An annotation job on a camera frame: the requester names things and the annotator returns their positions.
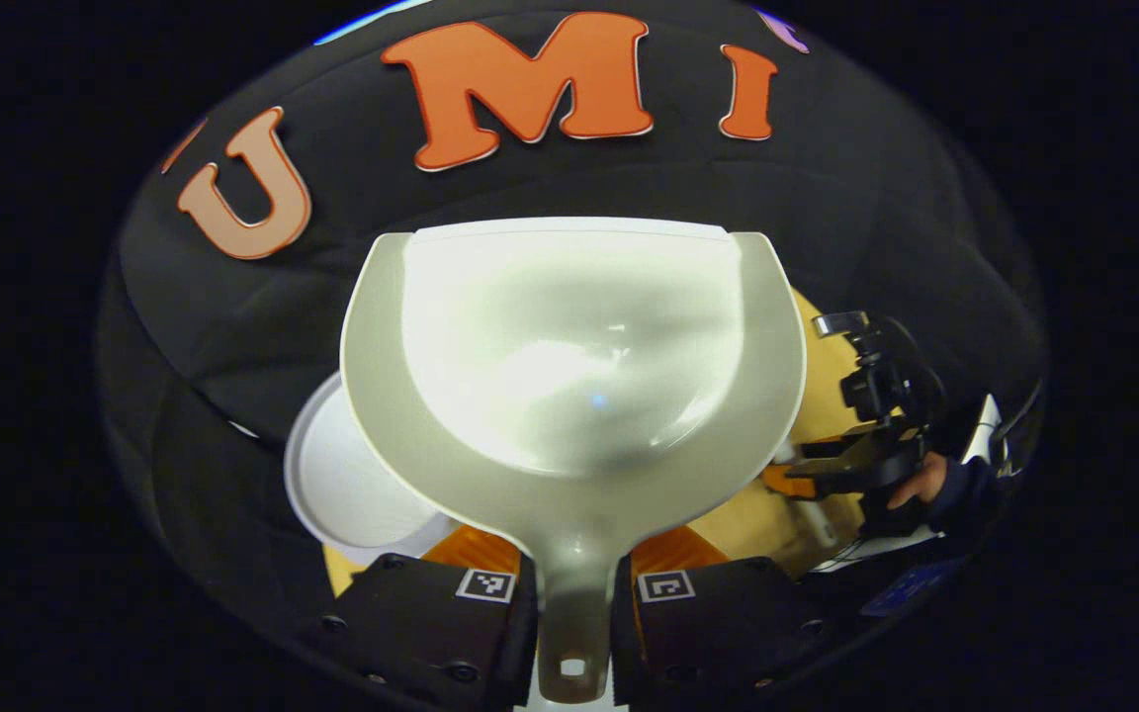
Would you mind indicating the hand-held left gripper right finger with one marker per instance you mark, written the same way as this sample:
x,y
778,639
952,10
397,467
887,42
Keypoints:
x,y
728,623

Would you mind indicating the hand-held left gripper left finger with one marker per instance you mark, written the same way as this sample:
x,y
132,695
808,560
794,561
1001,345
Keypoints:
x,y
411,623

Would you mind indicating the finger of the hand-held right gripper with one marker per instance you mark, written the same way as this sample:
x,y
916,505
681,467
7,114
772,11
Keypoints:
x,y
856,465

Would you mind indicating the white ribbed garbage bin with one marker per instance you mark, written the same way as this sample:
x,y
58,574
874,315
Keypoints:
x,y
342,485

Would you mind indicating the grey plastic dustpan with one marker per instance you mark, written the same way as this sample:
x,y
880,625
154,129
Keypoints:
x,y
569,376

